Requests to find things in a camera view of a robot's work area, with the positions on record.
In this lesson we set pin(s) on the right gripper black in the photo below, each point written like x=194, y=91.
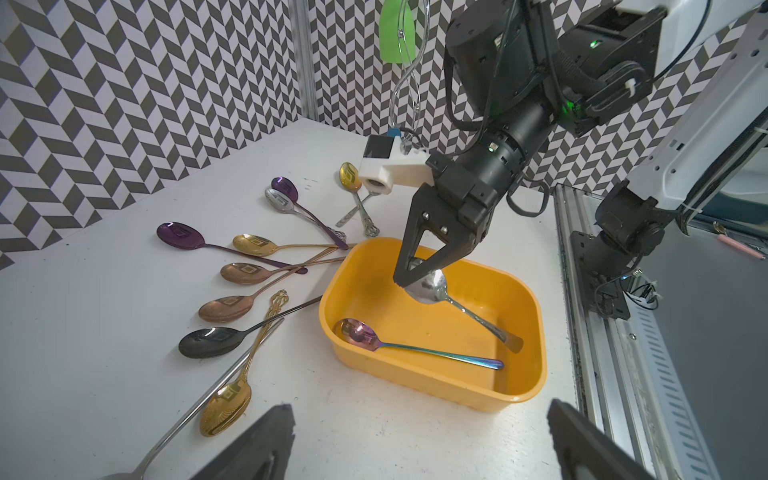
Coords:
x=456, y=208

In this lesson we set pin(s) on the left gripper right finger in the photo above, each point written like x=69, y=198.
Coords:
x=584, y=452

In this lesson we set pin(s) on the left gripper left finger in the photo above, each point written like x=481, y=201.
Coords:
x=261, y=452

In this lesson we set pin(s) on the silver spoon ornate handle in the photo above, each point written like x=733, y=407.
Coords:
x=433, y=289

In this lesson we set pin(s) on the gold bowl ornate spoon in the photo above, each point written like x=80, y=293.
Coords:
x=348, y=175

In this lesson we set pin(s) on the yellow storage box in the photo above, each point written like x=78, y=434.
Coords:
x=363, y=288

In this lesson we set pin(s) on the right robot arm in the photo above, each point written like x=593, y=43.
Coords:
x=523, y=80

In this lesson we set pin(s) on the ornate gold small spoon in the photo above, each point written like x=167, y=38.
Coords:
x=230, y=402

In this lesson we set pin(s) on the silver spoon far right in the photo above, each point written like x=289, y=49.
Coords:
x=346, y=218

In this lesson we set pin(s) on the black spoon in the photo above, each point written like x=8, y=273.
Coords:
x=217, y=341

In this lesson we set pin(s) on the silver spoon left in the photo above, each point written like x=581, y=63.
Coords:
x=197, y=407

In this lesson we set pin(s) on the copper rose spoon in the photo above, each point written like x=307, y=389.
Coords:
x=230, y=308

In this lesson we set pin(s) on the silver spoon upright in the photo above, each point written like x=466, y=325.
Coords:
x=284, y=204

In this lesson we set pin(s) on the purple spoon right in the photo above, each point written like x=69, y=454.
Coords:
x=287, y=187

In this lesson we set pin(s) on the rose gold spoon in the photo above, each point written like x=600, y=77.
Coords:
x=251, y=274

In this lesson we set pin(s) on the purple spoon long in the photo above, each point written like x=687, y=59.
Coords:
x=185, y=237

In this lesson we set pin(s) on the green plastic goblet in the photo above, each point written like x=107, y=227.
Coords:
x=397, y=33

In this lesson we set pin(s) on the chrome cup holder rack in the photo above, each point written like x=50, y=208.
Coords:
x=409, y=81

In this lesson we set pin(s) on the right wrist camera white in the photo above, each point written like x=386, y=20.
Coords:
x=384, y=165

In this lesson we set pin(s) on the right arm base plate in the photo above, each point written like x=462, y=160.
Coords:
x=600, y=266

